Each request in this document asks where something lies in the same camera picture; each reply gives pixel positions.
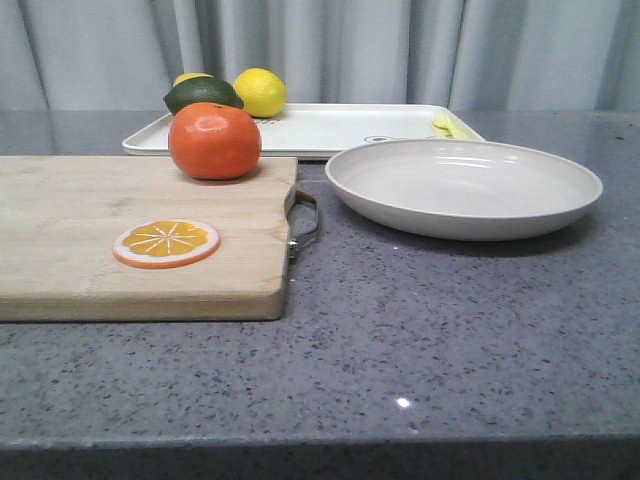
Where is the orange mandarin fruit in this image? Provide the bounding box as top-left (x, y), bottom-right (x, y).
top-left (168, 102), bottom-right (262, 180)

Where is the beige round plate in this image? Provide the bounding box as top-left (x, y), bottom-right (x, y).
top-left (325, 139), bottom-right (603, 241)

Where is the white rectangular tray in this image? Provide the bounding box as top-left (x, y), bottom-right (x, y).
top-left (122, 103), bottom-right (457, 160)

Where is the orange slice toy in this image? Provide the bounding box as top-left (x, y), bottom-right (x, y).
top-left (112, 219), bottom-right (221, 269)

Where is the yellow lemon front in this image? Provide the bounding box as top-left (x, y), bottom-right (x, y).
top-left (234, 68), bottom-right (287, 118)

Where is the yellow plastic fork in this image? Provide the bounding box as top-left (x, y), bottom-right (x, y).
top-left (431, 114), bottom-right (465, 139)

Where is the yellow plastic utensil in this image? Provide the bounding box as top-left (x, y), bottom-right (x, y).
top-left (433, 113), bottom-right (484, 141)

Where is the green lime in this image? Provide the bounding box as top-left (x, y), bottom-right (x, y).
top-left (163, 77), bottom-right (244, 115)

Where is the yellow lemon behind lime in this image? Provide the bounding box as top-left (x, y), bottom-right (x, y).
top-left (173, 72), bottom-right (213, 86)

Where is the wooden cutting board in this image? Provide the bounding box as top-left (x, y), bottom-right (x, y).
top-left (1, 156), bottom-right (297, 321)

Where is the grey curtain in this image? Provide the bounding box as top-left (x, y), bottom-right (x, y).
top-left (1, 1), bottom-right (639, 111)

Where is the metal cutting board handle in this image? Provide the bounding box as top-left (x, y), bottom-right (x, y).
top-left (284, 188), bottom-right (320, 262)

